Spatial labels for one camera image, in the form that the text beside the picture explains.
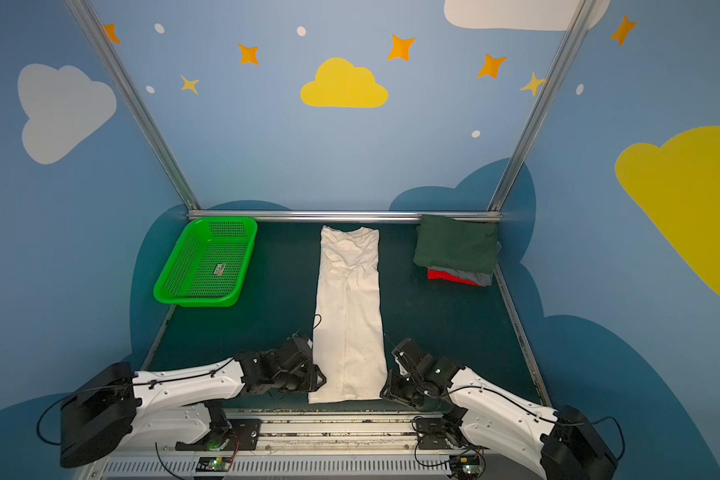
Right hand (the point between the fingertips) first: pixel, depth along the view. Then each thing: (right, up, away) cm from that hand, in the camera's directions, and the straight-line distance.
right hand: (386, 393), depth 80 cm
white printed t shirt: (-11, +7, +8) cm, 15 cm away
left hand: (-17, +1, 0) cm, 17 cm away
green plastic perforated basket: (-64, +34, +29) cm, 78 cm away
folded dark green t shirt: (+23, +42, +29) cm, 56 cm away
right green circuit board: (+18, -14, -8) cm, 25 cm away
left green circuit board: (-42, -13, -9) cm, 45 cm away
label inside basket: (-59, +32, +28) cm, 73 cm away
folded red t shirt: (+20, +31, +23) cm, 43 cm away
